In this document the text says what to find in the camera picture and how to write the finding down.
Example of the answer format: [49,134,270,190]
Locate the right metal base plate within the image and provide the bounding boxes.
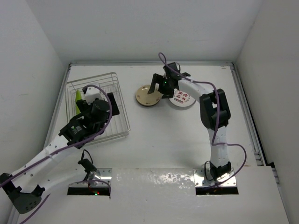
[193,168,237,188]

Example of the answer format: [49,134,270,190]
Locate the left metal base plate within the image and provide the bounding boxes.
[69,168,112,188]

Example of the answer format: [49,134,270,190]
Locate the lime green plate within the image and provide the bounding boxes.
[75,90,82,115]

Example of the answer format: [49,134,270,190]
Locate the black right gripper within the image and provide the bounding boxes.
[149,73,175,98]

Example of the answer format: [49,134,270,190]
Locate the metal wire dish rack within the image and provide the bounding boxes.
[66,71,131,144]

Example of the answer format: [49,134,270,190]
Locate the metal base plate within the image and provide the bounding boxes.
[69,168,112,188]
[193,168,237,188]

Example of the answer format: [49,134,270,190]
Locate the large white plate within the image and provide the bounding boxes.
[168,89,196,110]

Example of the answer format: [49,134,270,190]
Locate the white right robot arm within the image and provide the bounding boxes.
[148,63,231,181]

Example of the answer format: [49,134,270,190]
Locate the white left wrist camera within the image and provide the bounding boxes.
[82,86,103,105]

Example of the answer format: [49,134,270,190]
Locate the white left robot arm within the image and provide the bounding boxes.
[0,93,120,214]

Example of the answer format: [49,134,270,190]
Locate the beige plate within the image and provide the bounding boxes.
[135,84,162,107]

